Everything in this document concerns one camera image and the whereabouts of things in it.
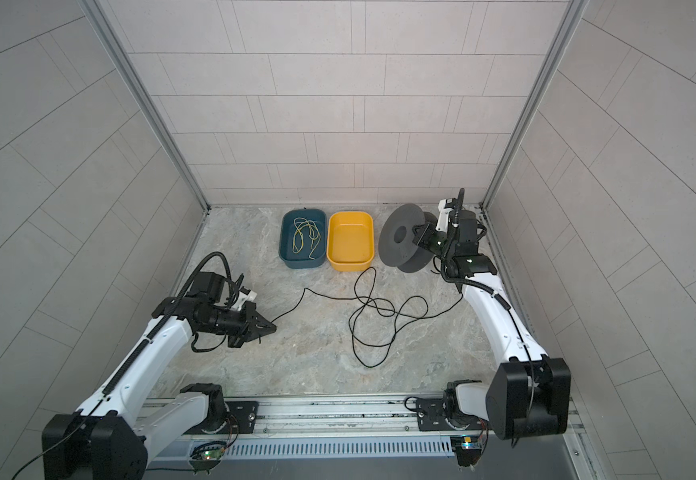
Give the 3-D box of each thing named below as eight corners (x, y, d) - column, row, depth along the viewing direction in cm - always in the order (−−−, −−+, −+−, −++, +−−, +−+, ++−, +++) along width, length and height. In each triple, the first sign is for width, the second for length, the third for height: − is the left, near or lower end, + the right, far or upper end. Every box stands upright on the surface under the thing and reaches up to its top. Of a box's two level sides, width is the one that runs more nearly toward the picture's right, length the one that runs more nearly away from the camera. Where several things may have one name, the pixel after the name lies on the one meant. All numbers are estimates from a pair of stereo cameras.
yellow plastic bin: (325, 272, 100) (323, 262, 95) (329, 222, 114) (328, 211, 109) (374, 272, 100) (375, 262, 95) (373, 222, 114) (373, 211, 109)
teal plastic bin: (274, 268, 101) (270, 259, 96) (285, 219, 115) (282, 209, 111) (324, 268, 101) (322, 259, 96) (329, 219, 115) (328, 209, 111)
